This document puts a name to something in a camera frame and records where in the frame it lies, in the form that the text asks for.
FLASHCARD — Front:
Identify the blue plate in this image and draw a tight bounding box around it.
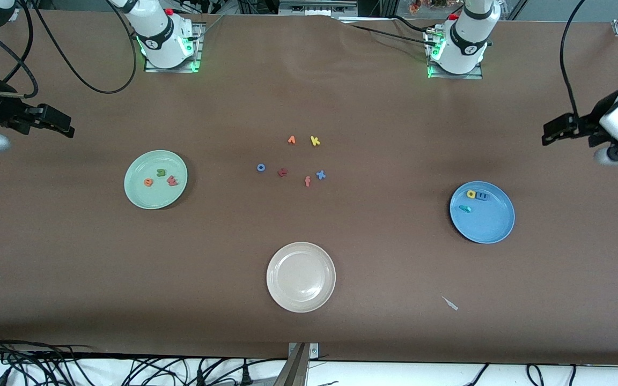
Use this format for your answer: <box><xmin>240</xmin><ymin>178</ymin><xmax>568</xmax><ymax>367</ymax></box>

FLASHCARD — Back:
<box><xmin>449</xmin><ymin>181</ymin><xmax>516</xmax><ymax>244</ymax></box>

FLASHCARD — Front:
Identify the light green plate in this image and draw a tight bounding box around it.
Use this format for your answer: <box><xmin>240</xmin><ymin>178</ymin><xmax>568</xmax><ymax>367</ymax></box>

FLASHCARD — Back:
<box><xmin>124</xmin><ymin>150</ymin><xmax>188</xmax><ymax>210</ymax></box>

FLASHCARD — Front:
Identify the brown table cover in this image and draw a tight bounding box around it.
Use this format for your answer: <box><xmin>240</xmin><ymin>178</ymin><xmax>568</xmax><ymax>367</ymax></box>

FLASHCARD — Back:
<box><xmin>0</xmin><ymin>8</ymin><xmax>618</xmax><ymax>366</ymax></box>

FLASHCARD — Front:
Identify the orange background object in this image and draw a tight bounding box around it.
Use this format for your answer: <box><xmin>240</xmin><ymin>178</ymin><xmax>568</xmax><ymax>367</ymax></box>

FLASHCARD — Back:
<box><xmin>408</xmin><ymin>0</ymin><xmax>449</xmax><ymax>14</ymax></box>

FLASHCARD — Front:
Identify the beige plate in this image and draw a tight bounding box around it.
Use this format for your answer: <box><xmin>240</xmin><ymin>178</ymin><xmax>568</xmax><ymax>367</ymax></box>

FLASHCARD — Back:
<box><xmin>266</xmin><ymin>242</ymin><xmax>336</xmax><ymax>313</ymax></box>

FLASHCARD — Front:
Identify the black power plug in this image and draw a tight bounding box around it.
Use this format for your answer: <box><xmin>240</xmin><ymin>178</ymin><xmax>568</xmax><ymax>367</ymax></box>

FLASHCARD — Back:
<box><xmin>237</xmin><ymin>358</ymin><xmax>256</xmax><ymax>386</ymax></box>
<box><xmin>194</xmin><ymin>358</ymin><xmax>218</xmax><ymax>386</ymax></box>

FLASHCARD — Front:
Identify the long black right arm cable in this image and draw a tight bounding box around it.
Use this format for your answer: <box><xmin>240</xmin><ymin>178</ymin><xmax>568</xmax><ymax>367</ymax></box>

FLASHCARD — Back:
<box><xmin>33</xmin><ymin>0</ymin><xmax>138</xmax><ymax>94</ymax></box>

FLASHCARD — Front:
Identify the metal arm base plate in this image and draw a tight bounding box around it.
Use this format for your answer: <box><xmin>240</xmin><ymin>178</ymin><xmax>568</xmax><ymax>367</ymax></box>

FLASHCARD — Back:
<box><xmin>144</xmin><ymin>21</ymin><xmax>203</xmax><ymax>73</ymax></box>
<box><xmin>426</xmin><ymin>29</ymin><xmax>484</xmax><ymax>80</ymax></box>

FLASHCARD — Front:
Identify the thin grey cable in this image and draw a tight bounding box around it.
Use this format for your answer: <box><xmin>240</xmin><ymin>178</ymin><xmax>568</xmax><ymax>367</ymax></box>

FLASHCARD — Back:
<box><xmin>197</xmin><ymin>15</ymin><xmax>226</xmax><ymax>41</ymax></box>

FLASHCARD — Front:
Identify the black table cable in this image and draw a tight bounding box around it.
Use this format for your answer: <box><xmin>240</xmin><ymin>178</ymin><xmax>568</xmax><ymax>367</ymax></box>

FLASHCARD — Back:
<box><xmin>387</xmin><ymin>15</ymin><xmax>438</xmax><ymax>34</ymax></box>
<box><xmin>348</xmin><ymin>24</ymin><xmax>433</xmax><ymax>47</ymax></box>

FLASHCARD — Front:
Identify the black floor cable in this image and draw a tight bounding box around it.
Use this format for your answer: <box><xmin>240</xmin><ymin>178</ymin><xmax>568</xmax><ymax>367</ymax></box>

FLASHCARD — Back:
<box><xmin>462</xmin><ymin>363</ymin><xmax>491</xmax><ymax>386</ymax></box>

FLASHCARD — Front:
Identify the grey metal frame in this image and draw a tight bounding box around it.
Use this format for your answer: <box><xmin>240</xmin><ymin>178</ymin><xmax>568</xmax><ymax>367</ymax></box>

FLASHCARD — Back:
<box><xmin>278</xmin><ymin>0</ymin><xmax>359</xmax><ymax>18</ymax></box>

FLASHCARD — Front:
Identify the grey metal camera post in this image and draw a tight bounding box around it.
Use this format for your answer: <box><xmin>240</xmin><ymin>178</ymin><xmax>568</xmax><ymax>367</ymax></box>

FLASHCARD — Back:
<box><xmin>273</xmin><ymin>342</ymin><xmax>320</xmax><ymax>386</ymax></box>

